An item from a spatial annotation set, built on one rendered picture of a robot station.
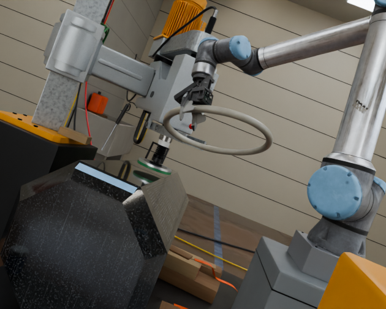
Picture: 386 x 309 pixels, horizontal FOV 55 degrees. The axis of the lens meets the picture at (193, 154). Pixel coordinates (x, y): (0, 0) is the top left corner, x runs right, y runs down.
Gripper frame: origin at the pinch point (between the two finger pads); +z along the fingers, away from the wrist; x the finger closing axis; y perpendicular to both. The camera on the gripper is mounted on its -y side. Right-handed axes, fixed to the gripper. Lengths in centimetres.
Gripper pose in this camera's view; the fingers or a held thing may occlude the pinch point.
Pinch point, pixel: (186, 124)
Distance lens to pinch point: 144.2
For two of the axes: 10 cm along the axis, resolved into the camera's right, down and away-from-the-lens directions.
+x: 5.2, 3.7, 7.7
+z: -2.2, 9.3, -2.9
